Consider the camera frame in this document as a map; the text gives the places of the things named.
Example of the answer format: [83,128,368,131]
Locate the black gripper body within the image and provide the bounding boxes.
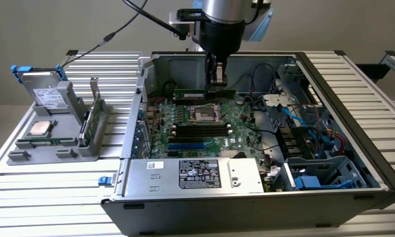
[198,20,247,61]

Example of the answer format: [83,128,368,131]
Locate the green RAM stick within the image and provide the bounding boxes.
[18,139,78,147]
[174,88,238,100]

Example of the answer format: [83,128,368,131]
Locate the black RAM slot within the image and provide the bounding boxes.
[174,133,234,138]
[173,123,234,128]
[173,130,234,135]
[173,126,234,132]

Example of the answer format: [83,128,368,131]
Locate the CPU socket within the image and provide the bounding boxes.
[187,105,223,123]

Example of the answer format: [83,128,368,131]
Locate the grey drive cage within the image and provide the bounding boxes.
[262,63,322,129]

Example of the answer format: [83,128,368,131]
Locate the green motherboard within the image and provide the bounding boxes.
[144,95,274,160]

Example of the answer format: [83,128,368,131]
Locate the black expansion slot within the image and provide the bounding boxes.
[169,137,206,144]

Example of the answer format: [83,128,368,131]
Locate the blue expansion slot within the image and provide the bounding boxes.
[169,143,207,150]

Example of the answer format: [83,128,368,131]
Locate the green graphics card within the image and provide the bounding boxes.
[79,78,103,147]

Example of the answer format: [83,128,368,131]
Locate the silver power supply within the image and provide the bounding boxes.
[122,158,265,196]

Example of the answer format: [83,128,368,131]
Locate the metal disk bay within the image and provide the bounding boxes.
[273,155,370,192]

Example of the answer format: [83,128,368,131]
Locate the hard disk with blue carrier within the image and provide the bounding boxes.
[10,64,71,111]

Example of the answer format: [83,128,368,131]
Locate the blue case latch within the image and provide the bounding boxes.
[98,175,115,186]

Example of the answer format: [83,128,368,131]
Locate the open black PC case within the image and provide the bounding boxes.
[100,51,395,237]

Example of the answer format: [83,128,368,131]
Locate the CPU chip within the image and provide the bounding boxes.
[26,120,58,137]

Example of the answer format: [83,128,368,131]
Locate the grey parts rack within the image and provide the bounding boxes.
[6,78,115,166]

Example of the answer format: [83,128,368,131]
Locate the black looped wire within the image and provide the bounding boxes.
[237,63,278,96]

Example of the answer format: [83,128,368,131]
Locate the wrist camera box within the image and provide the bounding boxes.
[170,9,206,40]

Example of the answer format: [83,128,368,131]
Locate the black camera cable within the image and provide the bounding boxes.
[59,0,187,69]

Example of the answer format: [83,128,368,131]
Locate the blue SATA wire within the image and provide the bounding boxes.
[273,103,334,158]

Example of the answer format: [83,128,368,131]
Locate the red wire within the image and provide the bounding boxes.
[333,132,347,152]

